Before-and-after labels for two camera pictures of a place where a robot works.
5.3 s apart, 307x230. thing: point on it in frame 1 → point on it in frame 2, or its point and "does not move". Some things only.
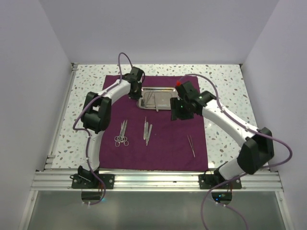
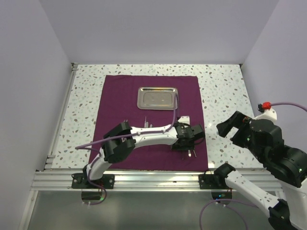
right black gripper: (175, 112) → (238, 119)
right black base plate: (208, 181) does not move
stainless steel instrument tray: (157, 97) does not move
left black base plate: (91, 181) does not move
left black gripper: (137, 96) → (189, 146)
